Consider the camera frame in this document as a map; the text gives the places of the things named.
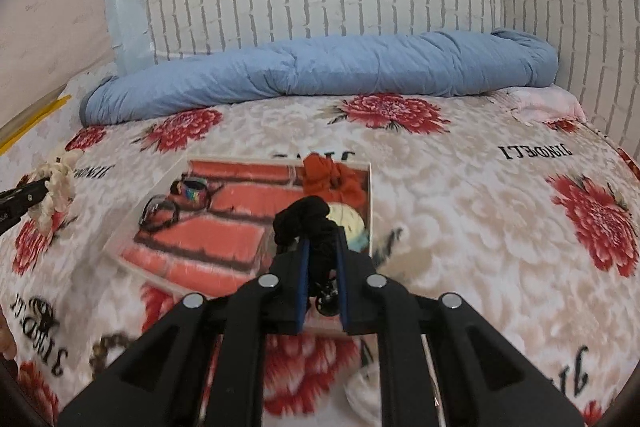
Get orange fabric scrunchie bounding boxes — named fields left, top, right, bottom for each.
left=302, top=153, right=367, bottom=208

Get yellow cloth strip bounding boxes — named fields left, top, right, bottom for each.
left=0, top=94, right=70, bottom=154

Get blue rolled duvet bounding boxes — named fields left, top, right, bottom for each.
left=79, top=29, right=559, bottom=127

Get pink pillow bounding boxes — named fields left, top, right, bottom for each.
left=488, top=84, right=587, bottom=124

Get cream plush hair accessory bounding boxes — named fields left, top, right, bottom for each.
left=328, top=202, right=369, bottom=251

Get black cord hair ties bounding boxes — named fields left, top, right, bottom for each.
left=136, top=193, right=181, bottom=233

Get person hand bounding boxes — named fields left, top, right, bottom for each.
left=0, top=311, right=16, bottom=360

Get floral bed blanket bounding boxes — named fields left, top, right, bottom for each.
left=1, top=94, right=639, bottom=426

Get cream beaded scrunchie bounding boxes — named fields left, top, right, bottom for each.
left=28, top=150, right=82, bottom=235

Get pink padded headboard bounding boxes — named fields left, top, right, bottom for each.
left=1, top=0, right=114, bottom=124

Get white tray brick lining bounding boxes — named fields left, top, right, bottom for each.
left=102, top=155, right=376, bottom=341

